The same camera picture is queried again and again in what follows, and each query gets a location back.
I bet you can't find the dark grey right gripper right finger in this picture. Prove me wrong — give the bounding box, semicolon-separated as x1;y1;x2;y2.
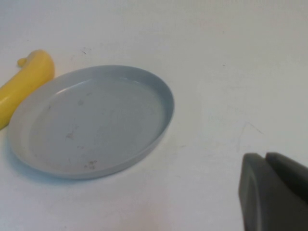
265;152;308;204

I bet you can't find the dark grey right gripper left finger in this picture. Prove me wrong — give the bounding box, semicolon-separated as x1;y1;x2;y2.
238;153;308;231

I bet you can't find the short yellow plastic banana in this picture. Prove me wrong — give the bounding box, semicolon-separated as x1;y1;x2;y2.
0;49;55;131

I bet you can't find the grey-blue round plate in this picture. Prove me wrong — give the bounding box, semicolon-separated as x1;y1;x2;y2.
8;64;175;180

